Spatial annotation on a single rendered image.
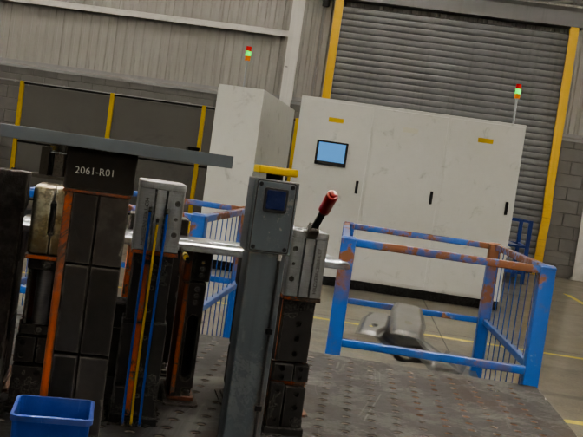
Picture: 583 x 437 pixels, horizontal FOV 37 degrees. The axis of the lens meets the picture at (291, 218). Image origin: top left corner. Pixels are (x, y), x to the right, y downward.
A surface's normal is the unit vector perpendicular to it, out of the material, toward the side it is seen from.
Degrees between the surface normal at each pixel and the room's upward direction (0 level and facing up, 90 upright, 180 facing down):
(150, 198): 90
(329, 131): 90
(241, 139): 90
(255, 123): 90
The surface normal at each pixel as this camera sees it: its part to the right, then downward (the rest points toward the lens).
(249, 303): 0.19, 0.08
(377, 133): -0.07, 0.04
